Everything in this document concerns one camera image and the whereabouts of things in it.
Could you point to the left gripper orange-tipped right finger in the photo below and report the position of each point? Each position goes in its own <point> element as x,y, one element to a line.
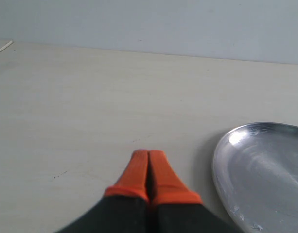
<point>176,208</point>

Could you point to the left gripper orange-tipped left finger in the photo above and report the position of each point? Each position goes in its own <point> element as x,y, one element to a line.
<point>122,209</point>

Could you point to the round steel plate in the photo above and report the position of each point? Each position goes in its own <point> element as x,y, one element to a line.
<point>255,172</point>

